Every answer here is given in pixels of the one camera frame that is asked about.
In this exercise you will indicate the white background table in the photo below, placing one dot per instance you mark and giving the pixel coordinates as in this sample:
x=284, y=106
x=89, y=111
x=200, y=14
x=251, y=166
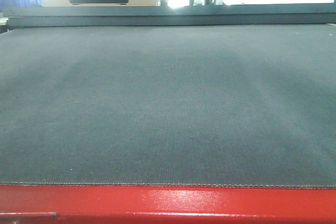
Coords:
x=264, y=2

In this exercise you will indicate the dark grey conveyor belt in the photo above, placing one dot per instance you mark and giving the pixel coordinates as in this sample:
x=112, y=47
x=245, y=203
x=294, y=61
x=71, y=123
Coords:
x=246, y=105

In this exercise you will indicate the dark conveyor back rail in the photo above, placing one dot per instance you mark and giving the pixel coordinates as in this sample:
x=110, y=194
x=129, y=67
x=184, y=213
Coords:
x=210, y=15

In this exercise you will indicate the red conveyor frame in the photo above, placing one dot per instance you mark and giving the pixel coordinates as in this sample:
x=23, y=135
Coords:
x=164, y=204

